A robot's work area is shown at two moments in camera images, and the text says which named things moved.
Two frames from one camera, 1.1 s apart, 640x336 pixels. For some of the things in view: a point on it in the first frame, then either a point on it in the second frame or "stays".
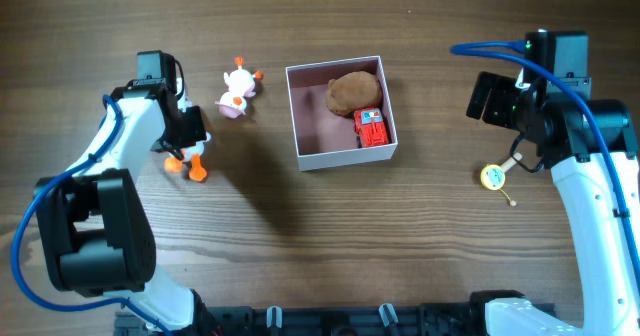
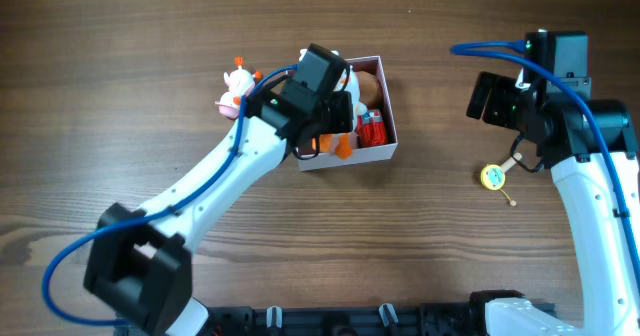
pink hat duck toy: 241,83 stays
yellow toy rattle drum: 493,176 stays
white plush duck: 191,155 → 342,143
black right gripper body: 493,104 stays
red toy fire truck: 370,128 stays
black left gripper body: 185,132 → 334,113
